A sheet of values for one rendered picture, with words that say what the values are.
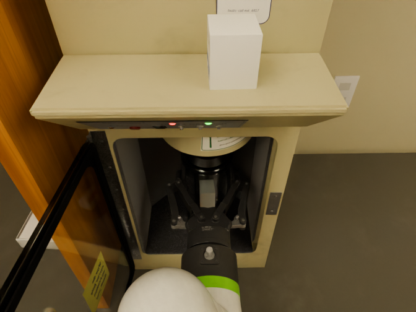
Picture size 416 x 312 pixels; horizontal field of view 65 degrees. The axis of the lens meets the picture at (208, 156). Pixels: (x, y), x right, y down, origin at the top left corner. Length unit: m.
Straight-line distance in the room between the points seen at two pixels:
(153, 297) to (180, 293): 0.03
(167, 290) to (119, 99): 0.20
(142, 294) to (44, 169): 0.24
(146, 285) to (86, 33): 0.29
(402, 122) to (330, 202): 0.37
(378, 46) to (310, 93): 0.66
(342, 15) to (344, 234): 0.56
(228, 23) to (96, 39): 0.17
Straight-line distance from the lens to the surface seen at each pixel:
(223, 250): 0.53
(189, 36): 0.42
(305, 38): 0.44
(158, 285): 0.37
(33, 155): 0.49
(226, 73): 0.34
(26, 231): 0.97
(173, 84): 0.37
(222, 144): 0.55
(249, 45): 0.33
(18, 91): 0.47
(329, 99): 0.36
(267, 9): 0.41
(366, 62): 1.03
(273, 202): 0.64
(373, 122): 1.18
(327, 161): 1.14
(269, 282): 0.85
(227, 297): 0.50
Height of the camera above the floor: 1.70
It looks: 45 degrees down
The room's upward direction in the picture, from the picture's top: straight up
